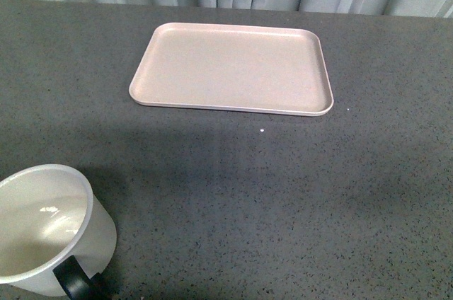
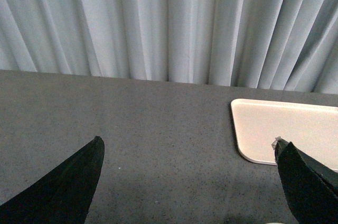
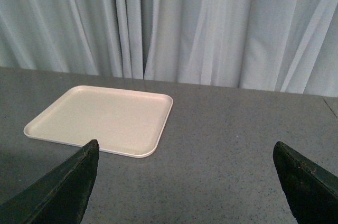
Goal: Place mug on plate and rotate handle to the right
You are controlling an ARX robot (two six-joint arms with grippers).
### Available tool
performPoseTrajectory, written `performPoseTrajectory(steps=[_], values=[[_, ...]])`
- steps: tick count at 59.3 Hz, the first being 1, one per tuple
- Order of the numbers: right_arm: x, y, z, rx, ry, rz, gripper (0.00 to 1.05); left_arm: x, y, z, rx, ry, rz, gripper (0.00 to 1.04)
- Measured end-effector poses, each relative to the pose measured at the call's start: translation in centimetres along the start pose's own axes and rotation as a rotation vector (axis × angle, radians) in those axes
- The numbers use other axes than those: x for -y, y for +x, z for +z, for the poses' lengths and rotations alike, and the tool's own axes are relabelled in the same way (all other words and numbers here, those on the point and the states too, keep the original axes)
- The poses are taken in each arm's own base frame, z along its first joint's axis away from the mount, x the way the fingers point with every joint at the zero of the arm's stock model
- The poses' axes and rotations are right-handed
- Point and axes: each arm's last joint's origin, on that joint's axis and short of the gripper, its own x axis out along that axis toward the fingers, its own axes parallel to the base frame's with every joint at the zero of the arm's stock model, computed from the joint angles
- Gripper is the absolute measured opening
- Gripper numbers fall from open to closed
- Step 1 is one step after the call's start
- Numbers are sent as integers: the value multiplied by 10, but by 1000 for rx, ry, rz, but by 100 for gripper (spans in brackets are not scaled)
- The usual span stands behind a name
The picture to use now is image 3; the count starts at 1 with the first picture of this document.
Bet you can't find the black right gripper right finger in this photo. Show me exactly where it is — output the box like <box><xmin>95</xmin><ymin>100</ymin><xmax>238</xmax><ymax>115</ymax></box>
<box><xmin>273</xmin><ymin>141</ymin><xmax>337</xmax><ymax>223</ymax></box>

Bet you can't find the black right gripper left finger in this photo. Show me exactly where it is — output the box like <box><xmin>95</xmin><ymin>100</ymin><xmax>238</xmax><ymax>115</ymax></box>
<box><xmin>1</xmin><ymin>139</ymin><xmax>99</xmax><ymax>223</ymax></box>

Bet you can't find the beige rectangular tray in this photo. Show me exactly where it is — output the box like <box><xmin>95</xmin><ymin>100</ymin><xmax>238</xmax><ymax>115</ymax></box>
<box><xmin>24</xmin><ymin>86</ymin><xmax>173</xmax><ymax>158</ymax></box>

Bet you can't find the white curtain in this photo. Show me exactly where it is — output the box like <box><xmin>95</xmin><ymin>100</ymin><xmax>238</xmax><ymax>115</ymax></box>
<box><xmin>1</xmin><ymin>0</ymin><xmax>337</xmax><ymax>97</ymax></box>

